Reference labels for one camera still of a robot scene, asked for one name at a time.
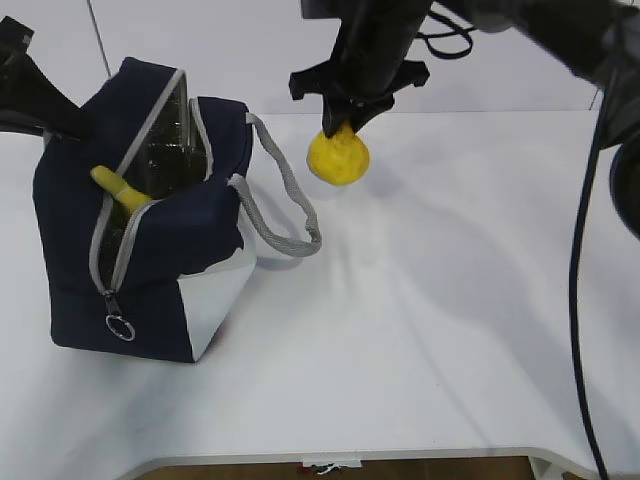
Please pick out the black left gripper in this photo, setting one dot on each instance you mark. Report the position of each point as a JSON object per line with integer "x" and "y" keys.
{"x": 30, "y": 103}

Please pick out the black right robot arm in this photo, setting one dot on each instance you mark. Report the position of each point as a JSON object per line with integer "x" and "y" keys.
{"x": 598, "y": 41}

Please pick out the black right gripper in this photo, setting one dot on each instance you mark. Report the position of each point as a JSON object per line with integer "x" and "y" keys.
{"x": 368, "y": 60}

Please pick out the white bracket under table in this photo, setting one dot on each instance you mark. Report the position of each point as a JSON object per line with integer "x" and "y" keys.
{"x": 325, "y": 466}

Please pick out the yellow banana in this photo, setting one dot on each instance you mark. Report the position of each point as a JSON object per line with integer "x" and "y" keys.
{"x": 119, "y": 189}

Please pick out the yellow pear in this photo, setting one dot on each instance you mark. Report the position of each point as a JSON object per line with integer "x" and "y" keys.
{"x": 339, "y": 160}

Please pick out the navy blue lunch bag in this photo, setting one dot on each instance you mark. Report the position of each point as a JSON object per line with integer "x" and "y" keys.
{"x": 160, "y": 283}

